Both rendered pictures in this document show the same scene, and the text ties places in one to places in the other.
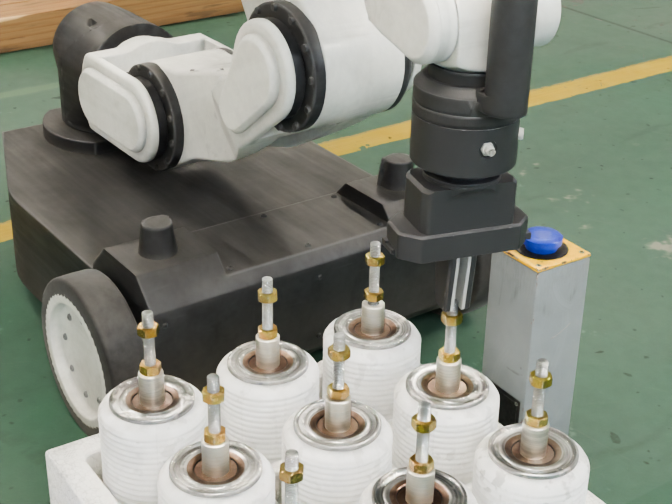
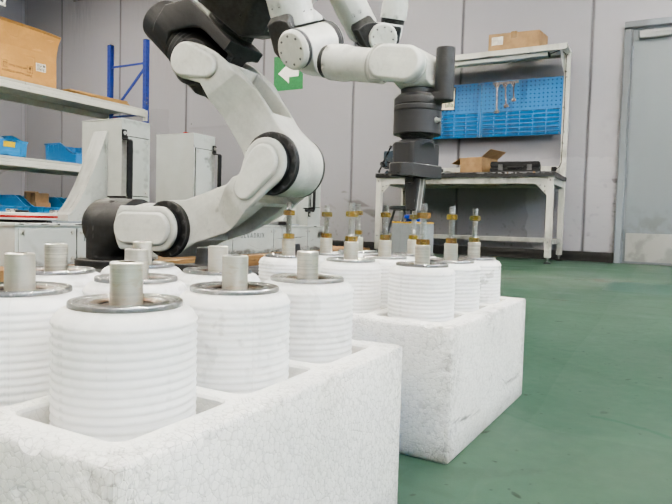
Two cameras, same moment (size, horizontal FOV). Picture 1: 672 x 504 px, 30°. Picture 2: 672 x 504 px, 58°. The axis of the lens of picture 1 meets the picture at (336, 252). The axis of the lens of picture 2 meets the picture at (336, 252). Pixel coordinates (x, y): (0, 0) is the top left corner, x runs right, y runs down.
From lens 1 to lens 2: 0.76 m
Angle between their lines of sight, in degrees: 34
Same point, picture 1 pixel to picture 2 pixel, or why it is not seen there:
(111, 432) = (278, 264)
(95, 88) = (129, 219)
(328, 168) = not seen: hidden behind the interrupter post
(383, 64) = (317, 162)
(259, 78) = (266, 162)
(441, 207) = (417, 149)
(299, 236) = not seen: hidden behind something
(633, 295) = not seen: hidden behind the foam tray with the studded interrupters
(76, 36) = (103, 207)
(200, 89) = (205, 201)
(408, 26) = (402, 64)
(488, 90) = (439, 88)
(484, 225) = (430, 163)
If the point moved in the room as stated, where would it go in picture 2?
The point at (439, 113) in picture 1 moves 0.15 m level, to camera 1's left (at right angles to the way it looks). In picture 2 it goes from (417, 102) to (342, 92)
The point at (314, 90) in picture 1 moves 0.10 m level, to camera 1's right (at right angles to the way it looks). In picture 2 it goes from (295, 164) to (337, 167)
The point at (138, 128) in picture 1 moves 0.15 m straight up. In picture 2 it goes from (165, 227) to (166, 165)
